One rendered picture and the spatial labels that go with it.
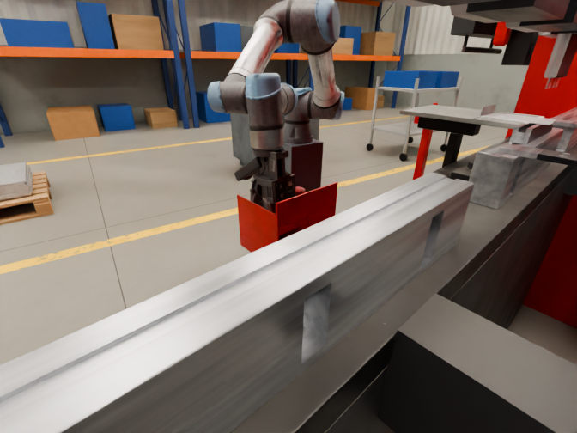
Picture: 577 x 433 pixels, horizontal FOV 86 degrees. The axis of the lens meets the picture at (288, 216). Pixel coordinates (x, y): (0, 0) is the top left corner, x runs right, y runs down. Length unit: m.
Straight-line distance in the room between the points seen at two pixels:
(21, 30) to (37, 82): 1.12
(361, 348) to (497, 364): 0.11
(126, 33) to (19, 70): 1.78
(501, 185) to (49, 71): 6.69
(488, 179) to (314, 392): 0.50
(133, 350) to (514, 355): 0.31
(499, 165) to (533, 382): 0.39
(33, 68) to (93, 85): 0.82
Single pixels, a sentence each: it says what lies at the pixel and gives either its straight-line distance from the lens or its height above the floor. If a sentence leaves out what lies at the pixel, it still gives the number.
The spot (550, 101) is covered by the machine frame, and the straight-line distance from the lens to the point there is 1.74.
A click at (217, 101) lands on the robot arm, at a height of 1.02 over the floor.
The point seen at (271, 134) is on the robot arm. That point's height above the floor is 0.97.
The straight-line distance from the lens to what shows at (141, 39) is 6.36.
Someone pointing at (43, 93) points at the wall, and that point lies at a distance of 6.89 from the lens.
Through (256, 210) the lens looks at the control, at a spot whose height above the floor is 0.80.
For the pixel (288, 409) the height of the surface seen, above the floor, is 0.87.
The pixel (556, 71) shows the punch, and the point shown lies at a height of 1.10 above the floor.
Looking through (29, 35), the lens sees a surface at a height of 1.39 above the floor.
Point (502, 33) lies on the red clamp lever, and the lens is 0.73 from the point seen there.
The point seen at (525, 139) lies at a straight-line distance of 0.77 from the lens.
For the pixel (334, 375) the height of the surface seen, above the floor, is 0.87.
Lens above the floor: 1.11
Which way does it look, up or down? 27 degrees down
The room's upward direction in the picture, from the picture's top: 1 degrees clockwise
